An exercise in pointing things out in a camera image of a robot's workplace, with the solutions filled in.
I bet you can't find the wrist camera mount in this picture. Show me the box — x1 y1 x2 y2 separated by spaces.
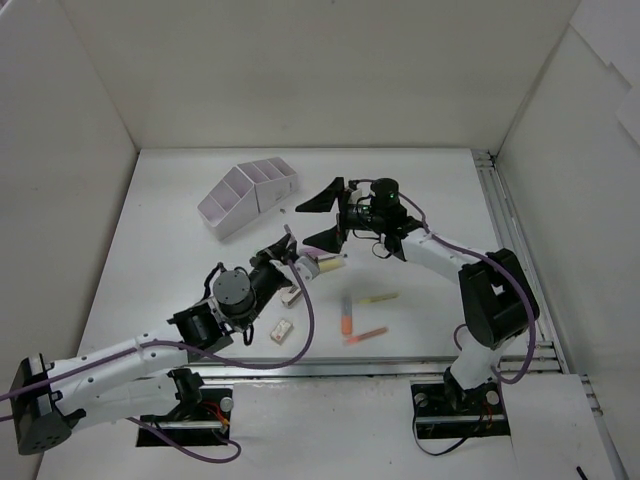
294 253 321 281
348 180 363 205

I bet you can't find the white pink desk organizer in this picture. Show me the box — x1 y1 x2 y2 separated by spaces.
197 157 300 240

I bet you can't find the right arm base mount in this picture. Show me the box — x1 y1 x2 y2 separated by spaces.
410 382 511 440

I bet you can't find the pink white stapler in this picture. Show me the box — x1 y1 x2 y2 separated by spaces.
280 286 303 308

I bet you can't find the aluminium rail frame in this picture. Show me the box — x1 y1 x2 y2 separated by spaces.
74 149 601 416

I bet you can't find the yellow highlighter marker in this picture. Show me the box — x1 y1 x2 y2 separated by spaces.
318 255 346 274

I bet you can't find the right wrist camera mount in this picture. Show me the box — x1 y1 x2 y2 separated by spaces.
348 180 363 205

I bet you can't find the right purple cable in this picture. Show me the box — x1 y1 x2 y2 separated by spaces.
349 177 539 385

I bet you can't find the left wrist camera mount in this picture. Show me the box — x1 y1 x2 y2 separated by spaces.
294 253 321 281

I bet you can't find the slim yellow highlighter pen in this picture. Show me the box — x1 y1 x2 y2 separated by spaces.
357 292 400 305

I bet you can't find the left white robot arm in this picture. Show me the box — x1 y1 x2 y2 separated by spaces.
1 235 320 456

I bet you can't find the orange capped marker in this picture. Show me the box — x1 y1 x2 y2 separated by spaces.
341 295 353 337

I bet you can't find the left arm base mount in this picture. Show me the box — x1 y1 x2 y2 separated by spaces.
139 385 234 447

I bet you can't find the purple cable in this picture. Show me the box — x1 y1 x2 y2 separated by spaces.
0 259 317 464
349 177 539 385

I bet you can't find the slim orange highlighter pen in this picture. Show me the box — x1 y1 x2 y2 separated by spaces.
344 327 388 345

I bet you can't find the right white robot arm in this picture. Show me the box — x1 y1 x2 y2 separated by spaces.
295 177 540 412

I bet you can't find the pink purple highlighter marker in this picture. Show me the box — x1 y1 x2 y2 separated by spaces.
302 247 326 255

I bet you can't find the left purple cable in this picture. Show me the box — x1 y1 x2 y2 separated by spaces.
0 259 317 464

